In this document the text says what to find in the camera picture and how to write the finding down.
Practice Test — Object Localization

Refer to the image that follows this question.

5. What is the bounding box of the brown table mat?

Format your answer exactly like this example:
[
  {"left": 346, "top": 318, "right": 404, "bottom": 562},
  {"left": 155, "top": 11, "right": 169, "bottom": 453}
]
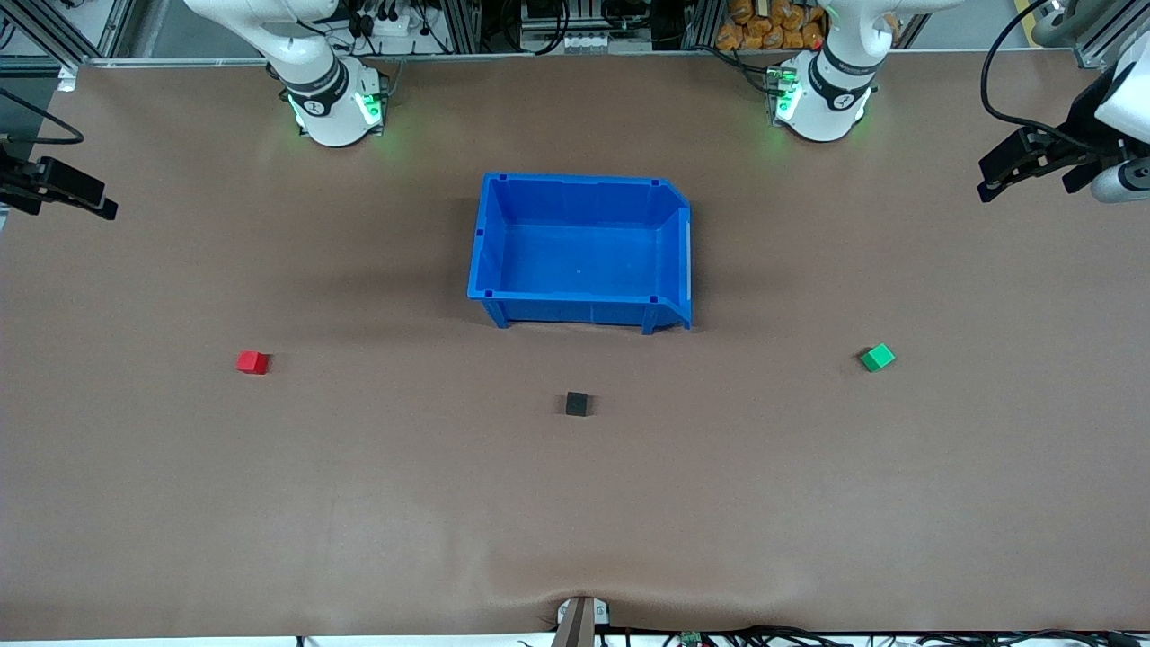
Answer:
[{"left": 0, "top": 49, "right": 1150, "bottom": 641}]

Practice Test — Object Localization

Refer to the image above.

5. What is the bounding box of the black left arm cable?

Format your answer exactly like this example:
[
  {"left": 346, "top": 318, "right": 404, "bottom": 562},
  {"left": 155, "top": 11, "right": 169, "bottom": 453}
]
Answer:
[{"left": 981, "top": 0, "right": 1093, "bottom": 149}]

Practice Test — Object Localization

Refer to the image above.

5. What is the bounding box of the aluminium frame strut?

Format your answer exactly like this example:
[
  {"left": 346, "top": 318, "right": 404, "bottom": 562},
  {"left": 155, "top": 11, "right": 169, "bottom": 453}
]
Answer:
[
  {"left": 9, "top": 0, "right": 93, "bottom": 66},
  {"left": 1074, "top": 0, "right": 1150, "bottom": 69}
]

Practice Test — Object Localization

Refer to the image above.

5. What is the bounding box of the white power strip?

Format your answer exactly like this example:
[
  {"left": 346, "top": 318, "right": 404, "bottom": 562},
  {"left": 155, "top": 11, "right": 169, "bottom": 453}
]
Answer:
[{"left": 364, "top": 11, "right": 423, "bottom": 37}]

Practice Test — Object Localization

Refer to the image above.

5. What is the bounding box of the white terminal block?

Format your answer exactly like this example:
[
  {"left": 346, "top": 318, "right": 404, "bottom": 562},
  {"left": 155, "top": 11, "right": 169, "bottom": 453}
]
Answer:
[{"left": 519, "top": 32, "right": 596, "bottom": 53}]

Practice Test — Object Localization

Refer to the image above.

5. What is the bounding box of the orange packaged goods pile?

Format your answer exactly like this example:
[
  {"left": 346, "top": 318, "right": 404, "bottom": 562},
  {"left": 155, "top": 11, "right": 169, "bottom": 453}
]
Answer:
[{"left": 716, "top": 0, "right": 827, "bottom": 51}]

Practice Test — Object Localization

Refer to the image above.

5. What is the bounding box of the blue plastic storage bin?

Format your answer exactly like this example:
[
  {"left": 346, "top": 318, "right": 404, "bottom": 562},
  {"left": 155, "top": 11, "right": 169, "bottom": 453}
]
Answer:
[{"left": 466, "top": 173, "right": 694, "bottom": 335}]

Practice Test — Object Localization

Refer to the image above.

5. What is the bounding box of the grey metal clamp bracket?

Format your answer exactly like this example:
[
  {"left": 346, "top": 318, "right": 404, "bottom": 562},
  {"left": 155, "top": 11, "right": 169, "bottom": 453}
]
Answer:
[{"left": 555, "top": 596, "right": 612, "bottom": 647}]

